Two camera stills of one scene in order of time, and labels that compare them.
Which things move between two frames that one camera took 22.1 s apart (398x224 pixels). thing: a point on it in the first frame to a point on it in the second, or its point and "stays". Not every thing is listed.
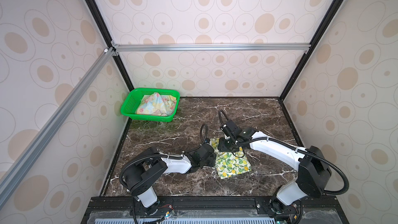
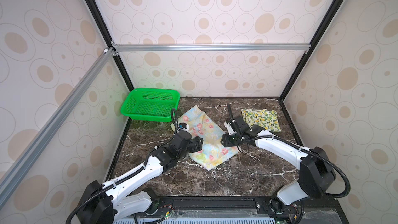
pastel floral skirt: x=156 y=104 to x=200 y=125
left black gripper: x=212 y=163 to x=196 y=143
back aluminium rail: x=305 y=46 stays
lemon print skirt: x=229 y=164 to x=267 y=118
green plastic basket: x=151 y=105 stays
